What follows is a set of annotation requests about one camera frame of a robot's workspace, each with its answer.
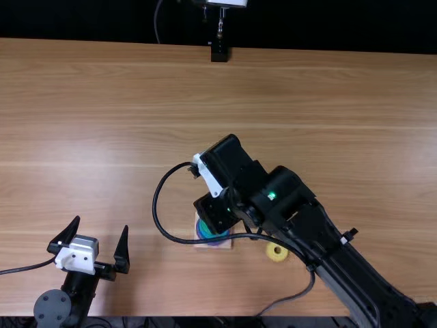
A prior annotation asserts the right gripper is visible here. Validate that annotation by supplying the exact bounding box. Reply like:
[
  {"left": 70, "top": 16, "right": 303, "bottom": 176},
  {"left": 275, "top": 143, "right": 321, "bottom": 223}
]
[{"left": 193, "top": 133, "right": 255, "bottom": 236}]

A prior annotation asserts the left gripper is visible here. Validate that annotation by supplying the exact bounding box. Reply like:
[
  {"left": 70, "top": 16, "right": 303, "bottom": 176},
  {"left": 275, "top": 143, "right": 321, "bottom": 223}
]
[{"left": 46, "top": 215, "right": 131, "bottom": 282}]

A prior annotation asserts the wooden peg base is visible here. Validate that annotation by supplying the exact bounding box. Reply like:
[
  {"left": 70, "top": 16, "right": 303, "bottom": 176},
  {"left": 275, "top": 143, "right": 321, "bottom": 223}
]
[{"left": 193, "top": 210, "right": 234, "bottom": 251}]

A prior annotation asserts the black clamp stand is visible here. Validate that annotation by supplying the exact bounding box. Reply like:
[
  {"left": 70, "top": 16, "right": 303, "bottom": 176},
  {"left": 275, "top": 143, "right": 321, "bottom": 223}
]
[{"left": 201, "top": 5, "right": 231, "bottom": 64}]

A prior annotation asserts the white mounted device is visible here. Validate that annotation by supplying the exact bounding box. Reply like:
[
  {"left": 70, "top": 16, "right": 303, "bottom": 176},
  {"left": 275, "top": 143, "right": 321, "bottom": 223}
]
[{"left": 191, "top": 0, "right": 249, "bottom": 9}]

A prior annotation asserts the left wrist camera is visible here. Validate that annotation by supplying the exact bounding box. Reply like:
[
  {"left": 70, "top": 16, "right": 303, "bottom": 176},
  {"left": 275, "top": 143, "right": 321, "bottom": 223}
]
[{"left": 54, "top": 234, "right": 101, "bottom": 276}]

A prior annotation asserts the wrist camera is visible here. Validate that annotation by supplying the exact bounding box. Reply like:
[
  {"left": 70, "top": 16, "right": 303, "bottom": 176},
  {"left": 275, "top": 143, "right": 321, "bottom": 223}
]
[
  {"left": 192, "top": 151, "right": 229, "bottom": 200},
  {"left": 54, "top": 234, "right": 101, "bottom": 276}
]

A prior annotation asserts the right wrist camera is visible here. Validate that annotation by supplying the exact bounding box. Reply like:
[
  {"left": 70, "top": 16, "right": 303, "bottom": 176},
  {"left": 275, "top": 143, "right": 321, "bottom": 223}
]
[{"left": 192, "top": 151, "right": 229, "bottom": 200}]

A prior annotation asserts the black cable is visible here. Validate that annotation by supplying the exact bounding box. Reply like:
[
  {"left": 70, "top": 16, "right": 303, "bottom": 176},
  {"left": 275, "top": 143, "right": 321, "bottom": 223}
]
[
  {"left": 0, "top": 256, "right": 58, "bottom": 276},
  {"left": 151, "top": 161, "right": 317, "bottom": 317}
]

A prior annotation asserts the dark green ring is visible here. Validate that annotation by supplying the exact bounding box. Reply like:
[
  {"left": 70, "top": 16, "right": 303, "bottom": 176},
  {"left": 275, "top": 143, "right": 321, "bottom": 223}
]
[{"left": 199, "top": 219, "right": 233, "bottom": 238}]

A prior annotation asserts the purple ring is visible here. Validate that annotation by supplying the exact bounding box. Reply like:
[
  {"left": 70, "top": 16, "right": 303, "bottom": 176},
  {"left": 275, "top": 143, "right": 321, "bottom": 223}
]
[{"left": 197, "top": 230, "right": 234, "bottom": 248}]

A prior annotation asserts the yellow ring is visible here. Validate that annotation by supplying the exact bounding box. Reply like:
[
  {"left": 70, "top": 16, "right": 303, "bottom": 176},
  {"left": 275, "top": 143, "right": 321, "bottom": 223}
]
[{"left": 266, "top": 242, "right": 290, "bottom": 264}]

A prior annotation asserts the thin grey cable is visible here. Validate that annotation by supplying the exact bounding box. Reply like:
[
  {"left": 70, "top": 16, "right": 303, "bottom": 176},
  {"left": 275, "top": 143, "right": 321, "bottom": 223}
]
[{"left": 153, "top": 0, "right": 165, "bottom": 45}]

